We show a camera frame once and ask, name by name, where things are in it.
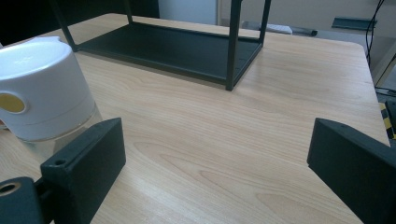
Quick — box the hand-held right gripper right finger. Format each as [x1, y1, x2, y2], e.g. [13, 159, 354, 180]
[306, 117, 396, 224]

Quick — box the white flat object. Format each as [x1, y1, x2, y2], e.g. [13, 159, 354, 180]
[265, 22, 293, 35]

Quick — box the dark tube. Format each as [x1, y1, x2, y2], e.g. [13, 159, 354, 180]
[290, 26, 318, 37]

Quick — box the dark curtain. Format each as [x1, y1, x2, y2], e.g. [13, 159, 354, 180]
[0, 0, 161, 47]

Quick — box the black metal rack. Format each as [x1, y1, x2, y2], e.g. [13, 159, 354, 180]
[49, 0, 272, 91]

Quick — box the metal stand with striped base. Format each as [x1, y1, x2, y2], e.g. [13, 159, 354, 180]
[377, 100, 396, 141]

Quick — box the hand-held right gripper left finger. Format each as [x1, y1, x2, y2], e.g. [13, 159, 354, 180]
[40, 117, 127, 224]

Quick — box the dark grey wall bracket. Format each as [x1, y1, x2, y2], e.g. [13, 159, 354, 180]
[331, 17, 377, 32]

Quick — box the black cable at wall outlet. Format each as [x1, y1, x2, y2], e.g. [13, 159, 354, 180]
[365, 0, 386, 64]

